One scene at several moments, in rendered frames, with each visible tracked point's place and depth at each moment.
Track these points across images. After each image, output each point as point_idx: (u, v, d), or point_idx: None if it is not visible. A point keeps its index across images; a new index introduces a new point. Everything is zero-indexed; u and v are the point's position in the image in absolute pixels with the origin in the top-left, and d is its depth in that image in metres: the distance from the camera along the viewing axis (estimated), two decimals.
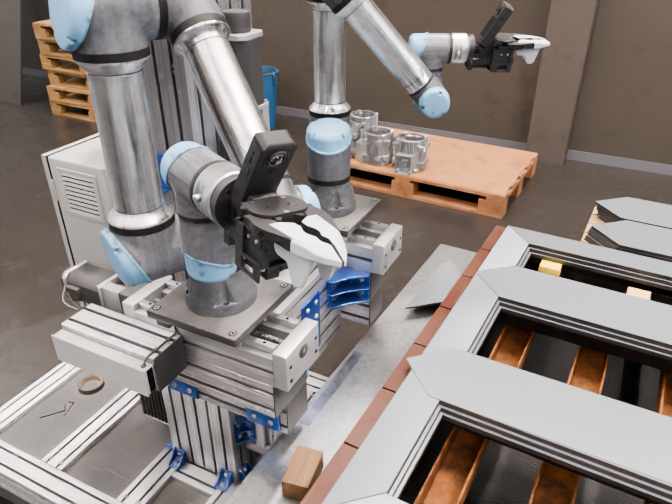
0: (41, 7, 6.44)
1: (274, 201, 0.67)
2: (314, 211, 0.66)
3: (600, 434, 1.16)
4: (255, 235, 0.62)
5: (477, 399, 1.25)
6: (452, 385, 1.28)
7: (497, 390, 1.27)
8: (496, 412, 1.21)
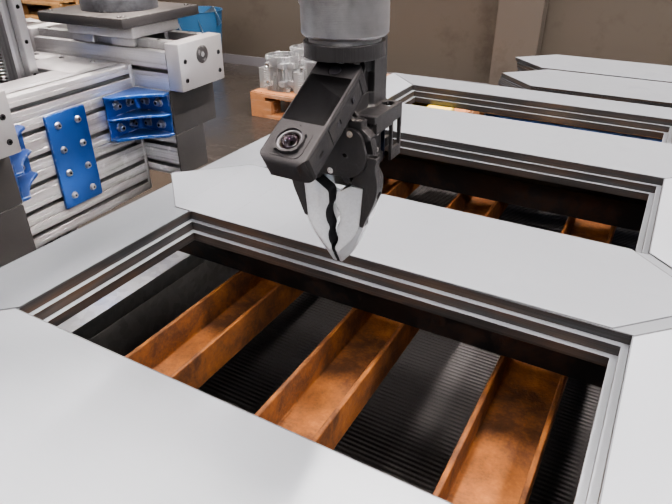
0: None
1: None
2: (365, 182, 0.53)
3: (418, 245, 0.72)
4: None
5: (248, 210, 0.81)
6: (219, 197, 0.84)
7: (284, 202, 0.83)
8: (267, 223, 0.77)
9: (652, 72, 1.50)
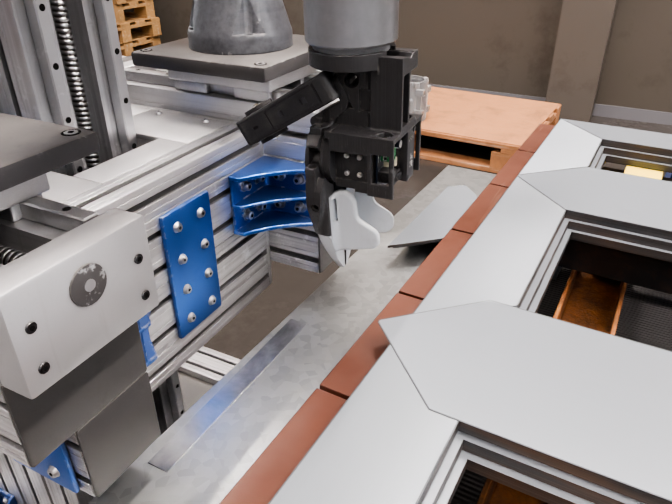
0: None
1: None
2: (311, 187, 0.52)
3: None
4: None
5: (558, 419, 0.48)
6: (489, 383, 0.51)
7: (604, 396, 0.50)
8: (615, 457, 0.44)
9: None
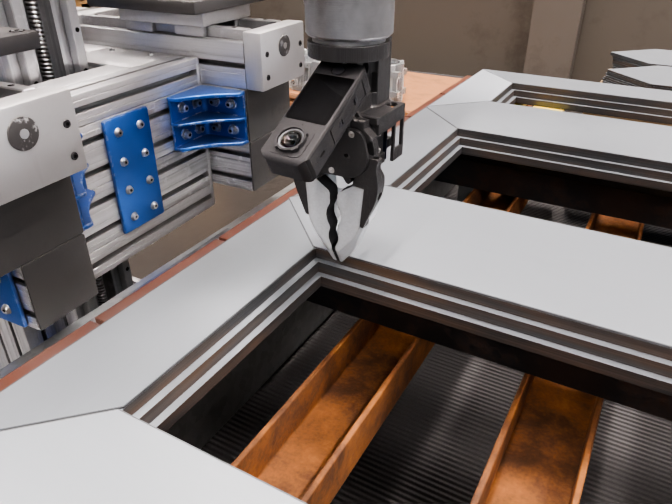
0: None
1: None
2: (366, 182, 0.53)
3: None
4: None
5: (413, 251, 0.60)
6: (366, 232, 0.64)
7: (455, 239, 0.63)
8: (448, 271, 0.57)
9: None
